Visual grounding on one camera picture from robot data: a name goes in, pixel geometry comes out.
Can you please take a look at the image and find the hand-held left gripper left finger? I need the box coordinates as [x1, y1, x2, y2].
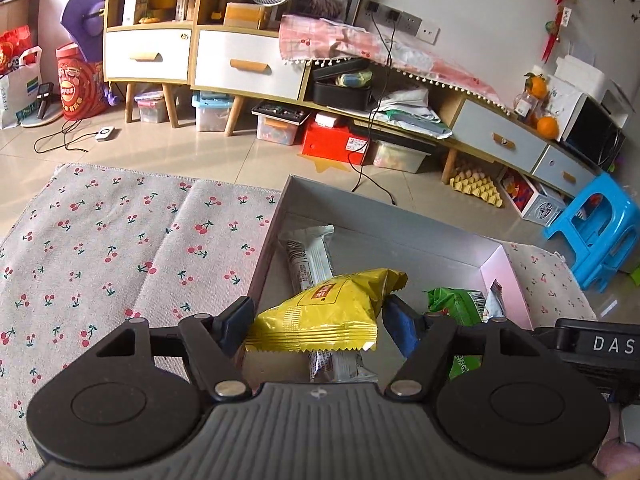
[92, 296, 257, 403]

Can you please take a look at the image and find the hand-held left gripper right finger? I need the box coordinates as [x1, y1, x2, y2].
[382, 294, 540, 402]

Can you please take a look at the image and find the yellow snack packet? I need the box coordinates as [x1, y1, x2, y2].
[245, 268, 408, 353]

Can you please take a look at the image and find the pink cardboard box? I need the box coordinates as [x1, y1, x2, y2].
[241, 175, 533, 396]

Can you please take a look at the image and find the green snack packet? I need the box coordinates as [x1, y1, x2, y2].
[424, 287, 488, 381]

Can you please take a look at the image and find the small white blue packet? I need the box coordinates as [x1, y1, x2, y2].
[482, 279, 507, 323]

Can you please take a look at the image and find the white brown snack bar packet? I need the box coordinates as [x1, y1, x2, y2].
[277, 225, 378, 386]

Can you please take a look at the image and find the cherry print tablecloth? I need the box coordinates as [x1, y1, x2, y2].
[0, 162, 601, 480]

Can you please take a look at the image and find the blue plastic stool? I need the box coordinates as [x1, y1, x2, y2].
[544, 172, 636, 293]

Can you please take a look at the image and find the yellow egg tray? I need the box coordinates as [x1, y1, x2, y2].
[450, 167, 506, 208]

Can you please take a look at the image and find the printed toy box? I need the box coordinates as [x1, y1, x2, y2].
[497, 167, 568, 227]

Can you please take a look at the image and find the clear bin of colourful things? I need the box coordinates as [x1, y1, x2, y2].
[372, 139, 435, 174]

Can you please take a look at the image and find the red cardboard box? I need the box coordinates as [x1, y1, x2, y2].
[301, 112, 373, 166]

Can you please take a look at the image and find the clear bin with black tray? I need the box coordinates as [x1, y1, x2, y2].
[251, 101, 312, 147]

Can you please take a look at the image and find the long wooden TV stand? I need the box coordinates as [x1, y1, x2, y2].
[300, 57, 601, 201]

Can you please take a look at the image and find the clear bin with blue lid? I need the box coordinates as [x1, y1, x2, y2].
[191, 91, 235, 132]

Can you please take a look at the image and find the pile of papers and bags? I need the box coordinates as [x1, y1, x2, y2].
[372, 87, 453, 140]

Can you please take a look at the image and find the black microwave oven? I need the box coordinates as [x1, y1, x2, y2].
[562, 95, 626, 167]

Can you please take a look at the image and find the small clear storage bin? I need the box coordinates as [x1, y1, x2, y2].
[135, 91, 167, 124]

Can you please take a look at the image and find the black storage case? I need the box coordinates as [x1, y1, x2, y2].
[311, 57, 376, 111]

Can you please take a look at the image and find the wooden cabinet with white drawer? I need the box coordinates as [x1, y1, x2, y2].
[190, 0, 313, 137]

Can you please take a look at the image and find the glass jar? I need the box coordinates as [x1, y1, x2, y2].
[515, 89, 540, 120]

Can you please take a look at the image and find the white foam box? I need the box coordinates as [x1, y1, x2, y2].
[554, 55, 608, 97]

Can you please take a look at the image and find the tall wooden shelf cabinet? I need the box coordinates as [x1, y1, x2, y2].
[102, 0, 206, 128]

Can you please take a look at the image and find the red printed gift bag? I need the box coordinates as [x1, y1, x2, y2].
[55, 42, 109, 121]

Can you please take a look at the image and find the pink cherry print cloth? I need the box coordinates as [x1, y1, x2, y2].
[278, 14, 511, 113]

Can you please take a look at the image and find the yellow cardboard box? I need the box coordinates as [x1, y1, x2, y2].
[224, 2, 268, 29]

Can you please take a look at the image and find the white shopping bag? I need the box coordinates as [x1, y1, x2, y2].
[0, 46, 43, 130]

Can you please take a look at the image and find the red plastic bag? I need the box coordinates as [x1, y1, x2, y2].
[0, 25, 33, 76]

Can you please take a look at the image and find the black power cable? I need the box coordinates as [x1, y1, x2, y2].
[347, 10, 401, 207]

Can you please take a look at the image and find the white floor adapter with cable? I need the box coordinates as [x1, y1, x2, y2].
[34, 120, 119, 154]

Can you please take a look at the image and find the wall power socket row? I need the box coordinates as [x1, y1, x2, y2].
[365, 0, 441, 45]

